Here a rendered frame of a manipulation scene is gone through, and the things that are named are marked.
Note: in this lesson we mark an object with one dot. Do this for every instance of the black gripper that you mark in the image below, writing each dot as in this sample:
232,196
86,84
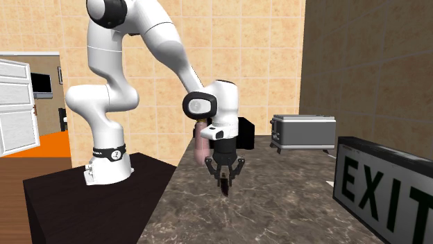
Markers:
224,148

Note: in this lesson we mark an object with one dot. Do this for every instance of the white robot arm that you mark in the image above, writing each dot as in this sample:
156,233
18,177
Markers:
108,111

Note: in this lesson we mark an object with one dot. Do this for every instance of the dark brown slim object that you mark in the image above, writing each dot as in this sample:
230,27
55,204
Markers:
225,187

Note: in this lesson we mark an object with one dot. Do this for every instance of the pink bottle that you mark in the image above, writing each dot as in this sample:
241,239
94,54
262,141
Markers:
201,148

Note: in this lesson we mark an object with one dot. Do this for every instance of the black box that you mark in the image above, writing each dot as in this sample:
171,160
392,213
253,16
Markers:
246,133

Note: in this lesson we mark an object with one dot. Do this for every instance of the grey toaster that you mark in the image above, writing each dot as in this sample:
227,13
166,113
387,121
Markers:
304,133

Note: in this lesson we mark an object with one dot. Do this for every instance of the dark robot stand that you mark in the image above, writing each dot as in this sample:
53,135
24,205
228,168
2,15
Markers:
88,209

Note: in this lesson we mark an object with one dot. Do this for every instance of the grey exit sign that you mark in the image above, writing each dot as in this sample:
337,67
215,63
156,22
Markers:
379,189

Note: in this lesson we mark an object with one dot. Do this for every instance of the black television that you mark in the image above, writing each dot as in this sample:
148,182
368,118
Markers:
41,83

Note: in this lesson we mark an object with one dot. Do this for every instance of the white panelled door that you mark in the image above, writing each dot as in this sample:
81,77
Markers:
15,108

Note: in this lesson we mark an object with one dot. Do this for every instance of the framed wall picture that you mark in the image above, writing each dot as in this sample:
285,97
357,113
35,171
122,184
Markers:
60,75

